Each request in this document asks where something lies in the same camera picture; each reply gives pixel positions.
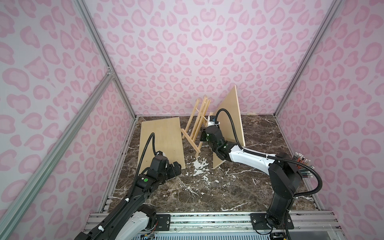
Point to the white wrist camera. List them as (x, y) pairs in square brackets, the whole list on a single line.
[(212, 121), (160, 153)]

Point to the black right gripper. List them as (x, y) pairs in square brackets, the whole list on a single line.
[(205, 133)]

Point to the small wooden easel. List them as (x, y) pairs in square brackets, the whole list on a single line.
[(200, 109)]

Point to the light plywood board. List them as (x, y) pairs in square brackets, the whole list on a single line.
[(168, 138)]

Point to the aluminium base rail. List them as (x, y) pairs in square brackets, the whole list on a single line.
[(302, 225)]

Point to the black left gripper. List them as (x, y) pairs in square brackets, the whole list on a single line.
[(174, 169)]

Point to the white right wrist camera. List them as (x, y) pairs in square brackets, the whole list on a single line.
[(212, 121)]

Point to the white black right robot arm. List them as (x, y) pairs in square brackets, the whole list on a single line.
[(285, 177)]

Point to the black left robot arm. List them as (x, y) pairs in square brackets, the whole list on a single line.
[(132, 215)]

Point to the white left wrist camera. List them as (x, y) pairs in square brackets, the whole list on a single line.
[(160, 153)]

